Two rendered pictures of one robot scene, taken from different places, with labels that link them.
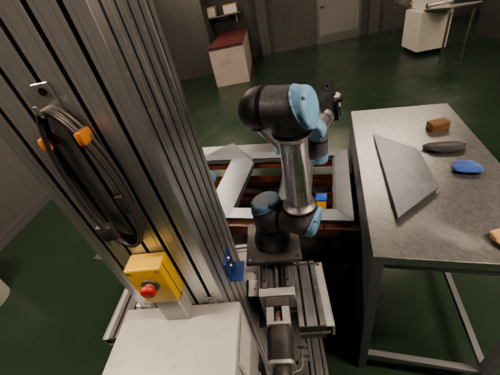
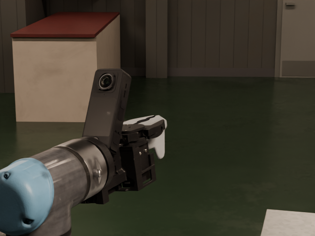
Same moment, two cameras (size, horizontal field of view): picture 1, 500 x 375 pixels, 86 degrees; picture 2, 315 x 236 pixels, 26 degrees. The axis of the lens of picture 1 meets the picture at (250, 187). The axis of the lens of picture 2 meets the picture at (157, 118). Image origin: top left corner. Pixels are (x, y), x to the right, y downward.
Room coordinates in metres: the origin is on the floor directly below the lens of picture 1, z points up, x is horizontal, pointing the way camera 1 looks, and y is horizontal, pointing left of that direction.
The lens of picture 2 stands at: (0.17, -0.34, 1.70)
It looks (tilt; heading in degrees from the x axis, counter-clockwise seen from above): 13 degrees down; 353
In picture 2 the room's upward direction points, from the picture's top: straight up
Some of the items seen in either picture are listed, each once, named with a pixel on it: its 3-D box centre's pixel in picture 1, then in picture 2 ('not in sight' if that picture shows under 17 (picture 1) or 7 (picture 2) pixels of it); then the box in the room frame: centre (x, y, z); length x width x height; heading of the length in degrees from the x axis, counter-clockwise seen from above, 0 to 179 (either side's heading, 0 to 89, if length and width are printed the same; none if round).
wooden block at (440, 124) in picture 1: (437, 125); not in sight; (1.30, -1.14, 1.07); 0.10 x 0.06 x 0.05; 86
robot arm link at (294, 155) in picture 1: (295, 171); not in sight; (0.70, -0.15, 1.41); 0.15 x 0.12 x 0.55; 55
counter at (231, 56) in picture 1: (233, 54); (74, 59); (8.39, -0.42, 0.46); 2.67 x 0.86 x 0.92; 170
